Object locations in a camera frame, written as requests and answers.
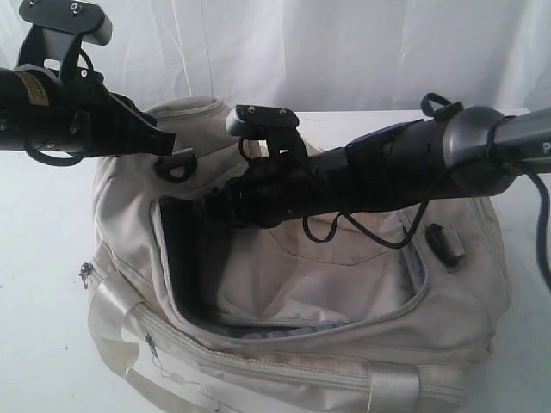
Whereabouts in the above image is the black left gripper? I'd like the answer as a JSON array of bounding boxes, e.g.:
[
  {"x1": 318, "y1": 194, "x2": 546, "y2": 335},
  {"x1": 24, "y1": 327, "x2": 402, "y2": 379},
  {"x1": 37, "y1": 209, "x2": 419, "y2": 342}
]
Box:
[{"x1": 21, "y1": 68, "x2": 176, "y2": 159}]

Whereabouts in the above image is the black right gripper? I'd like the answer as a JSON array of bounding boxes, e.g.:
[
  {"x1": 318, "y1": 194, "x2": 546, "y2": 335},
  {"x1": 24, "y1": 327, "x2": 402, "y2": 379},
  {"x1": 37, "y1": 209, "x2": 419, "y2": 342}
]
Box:
[{"x1": 203, "y1": 157, "x2": 327, "y2": 228}]

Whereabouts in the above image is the white fabric duffel bag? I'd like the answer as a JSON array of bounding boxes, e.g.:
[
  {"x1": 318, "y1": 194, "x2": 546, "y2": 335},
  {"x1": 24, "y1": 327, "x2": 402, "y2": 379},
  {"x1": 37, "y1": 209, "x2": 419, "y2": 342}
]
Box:
[{"x1": 84, "y1": 97, "x2": 511, "y2": 412}]

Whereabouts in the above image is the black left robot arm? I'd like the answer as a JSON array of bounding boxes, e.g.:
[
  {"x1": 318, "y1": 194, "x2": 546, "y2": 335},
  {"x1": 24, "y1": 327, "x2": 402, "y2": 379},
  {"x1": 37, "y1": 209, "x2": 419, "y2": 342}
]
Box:
[{"x1": 1, "y1": 65, "x2": 176, "y2": 159}]

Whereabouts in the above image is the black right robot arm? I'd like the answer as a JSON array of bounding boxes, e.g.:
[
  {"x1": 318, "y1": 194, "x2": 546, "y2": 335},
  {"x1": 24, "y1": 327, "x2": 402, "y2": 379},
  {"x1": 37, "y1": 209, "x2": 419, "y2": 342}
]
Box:
[{"x1": 202, "y1": 104, "x2": 550, "y2": 228}]

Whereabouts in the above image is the white backdrop curtain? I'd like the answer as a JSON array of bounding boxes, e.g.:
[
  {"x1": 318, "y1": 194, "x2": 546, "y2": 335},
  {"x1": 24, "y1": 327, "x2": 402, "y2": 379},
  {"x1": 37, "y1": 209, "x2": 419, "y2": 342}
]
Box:
[{"x1": 0, "y1": 0, "x2": 551, "y2": 115}]

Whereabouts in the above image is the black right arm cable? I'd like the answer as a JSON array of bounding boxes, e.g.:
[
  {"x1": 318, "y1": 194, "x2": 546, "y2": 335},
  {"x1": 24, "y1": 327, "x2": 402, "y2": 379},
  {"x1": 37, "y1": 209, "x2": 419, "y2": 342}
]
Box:
[{"x1": 238, "y1": 92, "x2": 551, "y2": 293}]

